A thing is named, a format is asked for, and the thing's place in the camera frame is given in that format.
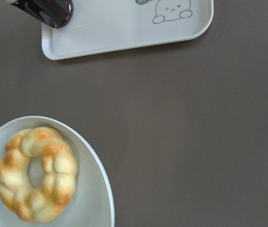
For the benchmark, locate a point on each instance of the twisted glazed donut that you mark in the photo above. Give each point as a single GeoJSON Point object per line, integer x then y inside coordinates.
{"type": "Point", "coordinates": [44, 203]}

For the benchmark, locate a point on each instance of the white round plate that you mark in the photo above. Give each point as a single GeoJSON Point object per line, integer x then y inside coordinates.
{"type": "Point", "coordinates": [92, 204]}

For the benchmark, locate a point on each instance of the cream rabbit print tray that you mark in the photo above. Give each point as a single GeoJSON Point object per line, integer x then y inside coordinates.
{"type": "Point", "coordinates": [99, 26]}

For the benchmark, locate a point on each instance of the dark tea bottle on tray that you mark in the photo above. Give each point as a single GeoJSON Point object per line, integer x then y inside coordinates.
{"type": "Point", "coordinates": [53, 13]}

